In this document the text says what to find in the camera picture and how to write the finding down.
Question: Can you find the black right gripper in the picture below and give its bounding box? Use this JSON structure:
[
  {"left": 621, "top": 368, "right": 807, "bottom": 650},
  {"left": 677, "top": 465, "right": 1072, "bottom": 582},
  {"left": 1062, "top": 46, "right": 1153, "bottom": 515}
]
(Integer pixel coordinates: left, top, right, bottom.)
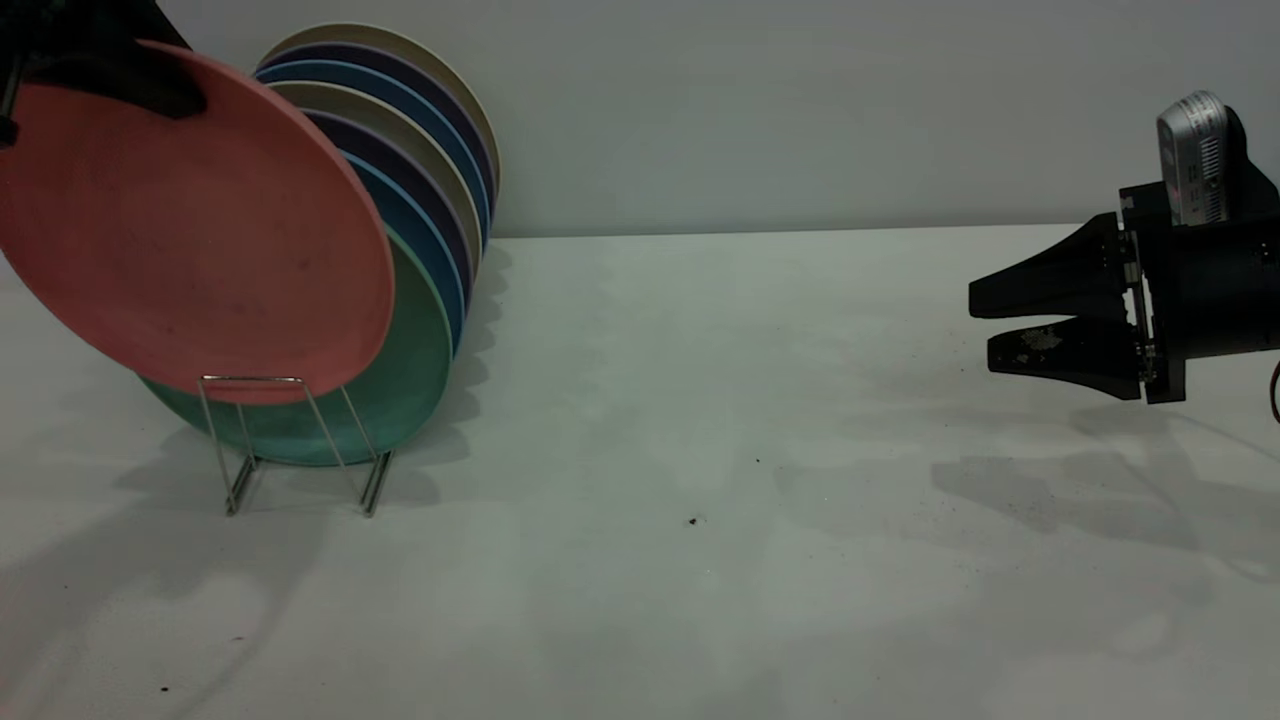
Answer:
[{"left": 968, "top": 183, "right": 1280, "bottom": 407}]

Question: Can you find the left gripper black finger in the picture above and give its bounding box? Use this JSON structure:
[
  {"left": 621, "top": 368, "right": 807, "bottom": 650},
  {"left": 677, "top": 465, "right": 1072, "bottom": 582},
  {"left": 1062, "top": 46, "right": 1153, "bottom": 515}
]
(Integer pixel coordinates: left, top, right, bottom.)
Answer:
[
  {"left": 0, "top": 0, "right": 191, "bottom": 53},
  {"left": 22, "top": 42, "right": 209, "bottom": 121}
]

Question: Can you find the pink round plate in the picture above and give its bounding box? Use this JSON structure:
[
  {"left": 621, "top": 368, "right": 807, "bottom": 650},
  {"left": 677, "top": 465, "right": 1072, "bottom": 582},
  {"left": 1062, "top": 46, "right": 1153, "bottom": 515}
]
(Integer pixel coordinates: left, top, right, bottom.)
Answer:
[{"left": 0, "top": 40, "right": 398, "bottom": 406}]

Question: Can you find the light-rimmed blue plate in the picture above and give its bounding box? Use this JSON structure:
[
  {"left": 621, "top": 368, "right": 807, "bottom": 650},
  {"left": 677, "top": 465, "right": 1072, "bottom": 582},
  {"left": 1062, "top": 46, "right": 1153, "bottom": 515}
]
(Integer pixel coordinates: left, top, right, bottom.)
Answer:
[
  {"left": 254, "top": 62, "right": 493, "bottom": 251},
  {"left": 343, "top": 150, "right": 469, "bottom": 357}
]

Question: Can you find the beige round plate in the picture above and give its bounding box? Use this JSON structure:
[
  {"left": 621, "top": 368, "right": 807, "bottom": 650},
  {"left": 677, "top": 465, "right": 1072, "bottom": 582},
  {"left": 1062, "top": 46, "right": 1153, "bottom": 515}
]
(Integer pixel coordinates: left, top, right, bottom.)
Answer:
[
  {"left": 262, "top": 24, "right": 503, "bottom": 201},
  {"left": 265, "top": 83, "right": 485, "bottom": 277}
]

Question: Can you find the dark purple plate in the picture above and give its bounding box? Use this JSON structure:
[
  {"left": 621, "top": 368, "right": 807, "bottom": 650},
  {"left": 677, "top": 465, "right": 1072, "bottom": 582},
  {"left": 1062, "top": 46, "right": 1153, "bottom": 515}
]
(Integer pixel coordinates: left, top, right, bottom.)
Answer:
[
  {"left": 300, "top": 108, "right": 477, "bottom": 291},
  {"left": 257, "top": 43, "right": 498, "bottom": 216}
]

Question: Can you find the green round plate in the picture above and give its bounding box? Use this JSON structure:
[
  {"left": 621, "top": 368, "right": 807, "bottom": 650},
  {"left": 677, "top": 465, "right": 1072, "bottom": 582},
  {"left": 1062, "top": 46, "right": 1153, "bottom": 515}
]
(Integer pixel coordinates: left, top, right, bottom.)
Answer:
[{"left": 140, "top": 228, "right": 456, "bottom": 468}]

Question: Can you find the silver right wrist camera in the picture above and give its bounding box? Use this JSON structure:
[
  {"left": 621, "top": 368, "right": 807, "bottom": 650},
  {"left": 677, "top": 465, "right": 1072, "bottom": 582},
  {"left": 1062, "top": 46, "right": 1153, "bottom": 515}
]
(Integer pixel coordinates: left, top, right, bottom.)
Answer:
[{"left": 1157, "top": 91, "right": 1253, "bottom": 227}]

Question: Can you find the metal wire plate rack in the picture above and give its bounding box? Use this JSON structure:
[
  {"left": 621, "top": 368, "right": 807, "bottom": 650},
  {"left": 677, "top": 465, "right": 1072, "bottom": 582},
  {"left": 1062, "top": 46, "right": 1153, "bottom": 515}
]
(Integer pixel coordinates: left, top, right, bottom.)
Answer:
[{"left": 197, "top": 375, "right": 394, "bottom": 519}]

